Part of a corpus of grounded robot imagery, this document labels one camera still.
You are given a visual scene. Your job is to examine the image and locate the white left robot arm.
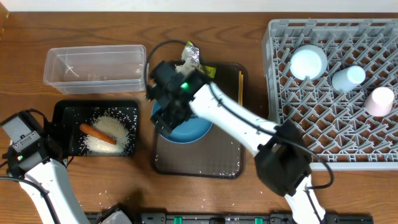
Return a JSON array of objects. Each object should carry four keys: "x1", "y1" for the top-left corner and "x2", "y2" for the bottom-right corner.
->
[{"x1": 1, "y1": 118, "x2": 90, "y2": 223}]

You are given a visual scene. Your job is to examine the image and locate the dark blue plate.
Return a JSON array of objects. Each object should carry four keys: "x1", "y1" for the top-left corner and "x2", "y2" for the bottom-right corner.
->
[{"x1": 161, "y1": 116, "x2": 213, "y2": 144}]

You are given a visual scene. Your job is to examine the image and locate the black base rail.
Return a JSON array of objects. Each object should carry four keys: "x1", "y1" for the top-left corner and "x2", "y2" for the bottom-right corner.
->
[{"x1": 85, "y1": 212, "x2": 374, "y2": 224}]

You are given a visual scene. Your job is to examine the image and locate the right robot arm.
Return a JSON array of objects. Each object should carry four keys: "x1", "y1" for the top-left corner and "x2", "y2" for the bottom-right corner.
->
[{"x1": 147, "y1": 62, "x2": 326, "y2": 223}]

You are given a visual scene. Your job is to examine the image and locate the orange carrot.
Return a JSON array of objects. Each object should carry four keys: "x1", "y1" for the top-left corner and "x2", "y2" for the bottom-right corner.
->
[{"x1": 79, "y1": 123, "x2": 116, "y2": 145}]

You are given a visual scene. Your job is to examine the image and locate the pile of white rice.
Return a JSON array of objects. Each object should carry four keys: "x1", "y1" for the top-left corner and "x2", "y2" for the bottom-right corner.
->
[{"x1": 74, "y1": 106, "x2": 138, "y2": 156}]

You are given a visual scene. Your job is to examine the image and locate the yellow snack packet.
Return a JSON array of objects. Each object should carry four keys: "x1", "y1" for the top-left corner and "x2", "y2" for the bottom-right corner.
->
[{"x1": 202, "y1": 66, "x2": 216, "y2": 78}]

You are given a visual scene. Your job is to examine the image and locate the clear plastic bin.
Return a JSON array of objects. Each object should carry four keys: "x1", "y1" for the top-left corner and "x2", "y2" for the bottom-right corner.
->
[{"x1": 43, "y1": 45, "x2": 146, "y2": 95}]

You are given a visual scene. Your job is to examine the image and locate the wooden chopstick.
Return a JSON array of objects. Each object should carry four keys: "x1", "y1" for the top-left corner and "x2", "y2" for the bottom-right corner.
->
[
  {"x1": 238, "y1": 71, "x2": 244, "y2": 106},
  {"x1": 238, "y1": 71, "x2": 243, "y2": 105}
]

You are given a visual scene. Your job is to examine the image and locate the grey dishwasher rack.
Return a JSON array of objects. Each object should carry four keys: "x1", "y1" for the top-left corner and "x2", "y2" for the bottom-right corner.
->
[{"x1": 262, "y1": 19, "x2": 397, "y2": 170}]

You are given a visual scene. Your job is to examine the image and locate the crumpled silver foil wrapper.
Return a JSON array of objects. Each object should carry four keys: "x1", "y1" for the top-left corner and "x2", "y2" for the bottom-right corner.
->
[{"x1": 182, "y1": 41, "x2": 200, "y2": 67}]

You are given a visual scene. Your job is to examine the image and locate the light blue bowl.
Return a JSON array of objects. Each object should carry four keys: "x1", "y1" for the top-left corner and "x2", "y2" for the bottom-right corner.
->
[{"x1": 290, "y1": 45, "x2": 327, "y2": 80}]

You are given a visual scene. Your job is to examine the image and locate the right wooden chopstick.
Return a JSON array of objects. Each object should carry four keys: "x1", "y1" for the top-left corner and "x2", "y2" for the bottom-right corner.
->
[{"x1": 238, "y1": 71, "x2": 244, "y2": 106}]

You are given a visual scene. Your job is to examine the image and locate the light blue cup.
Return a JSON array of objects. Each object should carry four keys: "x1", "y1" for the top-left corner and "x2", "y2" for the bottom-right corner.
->
[{"x1": 331, "y1": 65, "x2": 366, "y2": 93}]

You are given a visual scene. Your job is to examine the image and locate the crumpled white napkin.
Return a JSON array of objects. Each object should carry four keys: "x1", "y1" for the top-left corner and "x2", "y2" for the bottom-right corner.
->
[{"x1": 175, "y1": 60, "x2": 195, "y2": 76}]

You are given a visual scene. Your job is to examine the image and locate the white pink cup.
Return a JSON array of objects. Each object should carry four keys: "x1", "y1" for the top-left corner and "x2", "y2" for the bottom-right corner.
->
[{"x1": 364, "y1": 86, "x2": 394, "y2": 116}]

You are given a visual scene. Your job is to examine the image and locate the left wooden chopstick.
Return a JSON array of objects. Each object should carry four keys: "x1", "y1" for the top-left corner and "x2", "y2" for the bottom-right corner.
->
[{"x1": 238, "y1": 71, "x2": 243, "y2": 105}]

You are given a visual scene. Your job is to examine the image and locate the brown serving tray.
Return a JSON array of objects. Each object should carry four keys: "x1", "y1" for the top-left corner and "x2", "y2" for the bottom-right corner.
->
[{"x1": 152, "y1": 62, "x2": 248, "y2": 179}]

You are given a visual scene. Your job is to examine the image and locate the black rectangular tray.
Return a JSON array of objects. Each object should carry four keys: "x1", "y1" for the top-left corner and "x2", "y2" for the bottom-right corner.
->
[{"x1": 52, "y1": 100, "x2": 139, "y2": 156}]

